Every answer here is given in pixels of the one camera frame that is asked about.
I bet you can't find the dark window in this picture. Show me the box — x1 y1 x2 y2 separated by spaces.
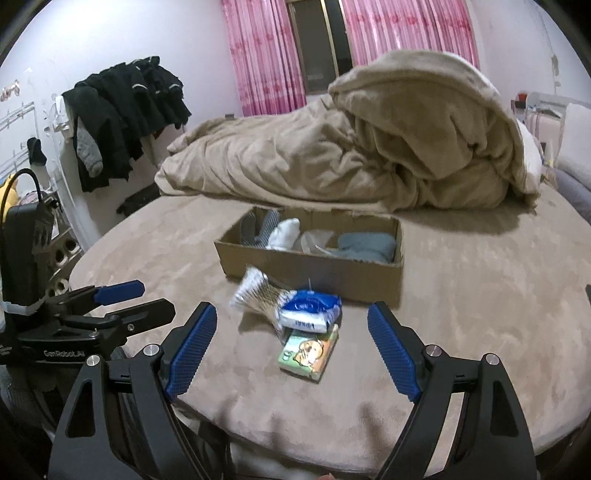
285 0 354 96

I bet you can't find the yellow plush toy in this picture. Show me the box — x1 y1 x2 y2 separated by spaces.
0 178 24 217

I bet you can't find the beige plush bed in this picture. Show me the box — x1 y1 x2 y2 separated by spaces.
69 185 591 476

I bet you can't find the black cable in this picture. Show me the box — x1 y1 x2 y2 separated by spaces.
0 168 49 217

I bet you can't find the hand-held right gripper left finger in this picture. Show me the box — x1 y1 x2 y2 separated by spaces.
46 302 232 480

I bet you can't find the cardboard box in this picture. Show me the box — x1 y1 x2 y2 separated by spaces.
213 206 404 308

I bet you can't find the white pillow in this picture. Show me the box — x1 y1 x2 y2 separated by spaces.
512 117 544 185

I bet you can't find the pink curtain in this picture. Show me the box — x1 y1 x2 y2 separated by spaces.
342 0 481 71
221 0 308 117

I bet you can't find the green tissue packet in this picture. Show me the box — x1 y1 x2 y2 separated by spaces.
278 323 340 382

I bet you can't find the black hanging sock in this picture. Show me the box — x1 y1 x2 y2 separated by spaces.
26 137 48 167

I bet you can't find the pile of black clothes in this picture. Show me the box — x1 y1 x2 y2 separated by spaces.
61 56 193 193

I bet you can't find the white wire rack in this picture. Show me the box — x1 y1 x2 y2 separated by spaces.
0 102 38 185

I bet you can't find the grey hanging sock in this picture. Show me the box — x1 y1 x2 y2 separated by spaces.
76 117 103 178

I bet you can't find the black cloth on floor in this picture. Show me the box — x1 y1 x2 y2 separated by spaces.
117 186 160 216

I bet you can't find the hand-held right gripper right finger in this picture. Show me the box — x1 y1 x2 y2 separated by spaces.
367 301 539 480

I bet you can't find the white grey patterned sock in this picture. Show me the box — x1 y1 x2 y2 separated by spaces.
229 265 296 333

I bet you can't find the beige blanket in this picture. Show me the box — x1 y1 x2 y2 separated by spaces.
154 50 543 214

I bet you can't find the blue tissue packet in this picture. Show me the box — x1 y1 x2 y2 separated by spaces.
279 290 343 333

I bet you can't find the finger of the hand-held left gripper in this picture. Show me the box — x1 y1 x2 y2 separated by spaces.
58 298 177 343
46 280 147 319

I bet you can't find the grey sofa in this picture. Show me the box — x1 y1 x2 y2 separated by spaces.
553 104 591 214

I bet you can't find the grey green sock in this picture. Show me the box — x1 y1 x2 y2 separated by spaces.
336 232 398 264

